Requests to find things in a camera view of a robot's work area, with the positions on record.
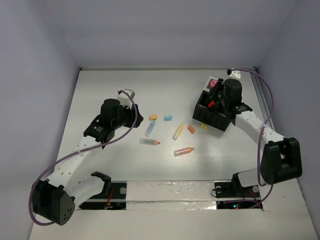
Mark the pink cap marker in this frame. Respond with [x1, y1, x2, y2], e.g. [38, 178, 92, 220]
[208, 79, 218, 89]

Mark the light blue marker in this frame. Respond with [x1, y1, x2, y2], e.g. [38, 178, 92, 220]
[144, 120, 156, 137]

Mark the light blue marker cap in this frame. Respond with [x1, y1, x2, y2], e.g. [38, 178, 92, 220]
[163, 115, 173, 122]

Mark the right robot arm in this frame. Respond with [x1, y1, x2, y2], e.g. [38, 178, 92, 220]
[208, 78, 303, 196]

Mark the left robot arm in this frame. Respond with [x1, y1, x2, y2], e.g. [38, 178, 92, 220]
[28, 91, 144, 226]

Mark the black and white organizer box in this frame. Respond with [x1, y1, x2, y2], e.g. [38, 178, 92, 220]
[192, 76, 230, 132]

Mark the yellow marker cap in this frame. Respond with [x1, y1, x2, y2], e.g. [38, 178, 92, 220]
[200, 123, 209, 130]

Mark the orange tip clear marker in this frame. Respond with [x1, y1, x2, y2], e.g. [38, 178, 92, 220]
[139, 138, 160, 146]

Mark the dark orange marker cap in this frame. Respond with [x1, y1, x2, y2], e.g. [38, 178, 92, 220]
[187, 125, 195, 134]

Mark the yellow marker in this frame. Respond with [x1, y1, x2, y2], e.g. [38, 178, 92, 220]
[172, 123, 184, 141]

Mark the red orange marker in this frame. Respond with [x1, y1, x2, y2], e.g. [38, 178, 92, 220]
[173, 147, 194, 157]

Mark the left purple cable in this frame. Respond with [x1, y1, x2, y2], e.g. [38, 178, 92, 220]
[27, 89, 139, 225]

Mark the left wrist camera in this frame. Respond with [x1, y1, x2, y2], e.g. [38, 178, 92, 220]
[117, 89, 135, 108]

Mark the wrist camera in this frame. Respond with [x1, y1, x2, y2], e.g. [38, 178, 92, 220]
[117, 89, 135, 108]
[226, 69, 241, 81]

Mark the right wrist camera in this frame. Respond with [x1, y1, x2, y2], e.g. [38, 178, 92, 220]
[226, 69, 241, 81]

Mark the aluminium rail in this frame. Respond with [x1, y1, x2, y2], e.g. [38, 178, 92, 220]
[249, 66, 291, 178]

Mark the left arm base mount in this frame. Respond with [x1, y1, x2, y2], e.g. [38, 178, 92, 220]
[79, 181, 127, 210]

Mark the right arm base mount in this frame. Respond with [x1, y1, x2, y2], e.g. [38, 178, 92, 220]
[210, 181, 263, 210]

